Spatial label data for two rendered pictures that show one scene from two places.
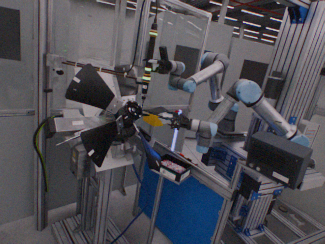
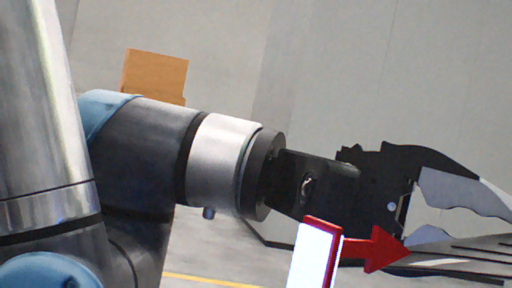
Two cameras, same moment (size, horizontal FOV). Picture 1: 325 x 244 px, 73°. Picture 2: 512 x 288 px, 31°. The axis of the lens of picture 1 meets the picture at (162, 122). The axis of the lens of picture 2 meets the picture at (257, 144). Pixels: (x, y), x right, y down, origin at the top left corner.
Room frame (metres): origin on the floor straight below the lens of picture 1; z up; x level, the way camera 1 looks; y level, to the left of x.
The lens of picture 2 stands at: (1.98, -0.11, 1.25)
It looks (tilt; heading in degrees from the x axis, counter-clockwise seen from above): 4 degrees down; 185
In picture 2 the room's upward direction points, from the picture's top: 12 degrees clockwise
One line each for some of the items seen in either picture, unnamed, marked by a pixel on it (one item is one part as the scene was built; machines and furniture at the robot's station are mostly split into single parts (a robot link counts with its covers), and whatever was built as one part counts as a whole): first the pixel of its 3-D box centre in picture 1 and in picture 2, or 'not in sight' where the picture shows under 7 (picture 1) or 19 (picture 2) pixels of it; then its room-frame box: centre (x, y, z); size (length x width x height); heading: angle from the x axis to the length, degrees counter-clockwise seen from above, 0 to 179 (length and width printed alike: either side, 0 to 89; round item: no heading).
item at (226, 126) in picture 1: (227, 123); not in sight; (1.82, -0.54, 1.09); 0.15 x 0.15 x 0.10
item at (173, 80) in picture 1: (175, 82); not in sight; (1.53, -0.04, 1.38); 0.11 x 0.08 x 0.11; 41
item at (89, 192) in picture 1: (90, 175); not in sight; (1.47, 0.47, 0.58); 0.09 x 0.05 x 1.15; 133
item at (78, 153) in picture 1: (80, 160); not in sight; (1.41, 0.53, 0.73); 0.15 x 0.09 x 0.22; 43
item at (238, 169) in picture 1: (236, 174); not in sight; (1.18, -0.49, 0.96); 0.03 x 0.03 x 0.20; 43
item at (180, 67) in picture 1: (176, 67); not in sight; (1.54, -0.03, 1.48); 0.11 x 0.08 x 0.09; 143
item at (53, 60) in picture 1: (55, 61); not in sight; (1.44, 0.75, 1.39); 0.10 x 0.07 x 0.09; 78
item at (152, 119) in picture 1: (153, 118); not in sight; (1.78, 0.08, 1.02); 0.16 x 0.10 x 0.11; 43
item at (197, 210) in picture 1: (172, 202); not in sight; (1.49, -0.19, 0.45); 0.82 x 0.02 x 0.66; 43
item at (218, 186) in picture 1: (181, 161); not in sight; (1.49, -0.19, 0.82); 0.90 x 0.04 x 0.08; 43
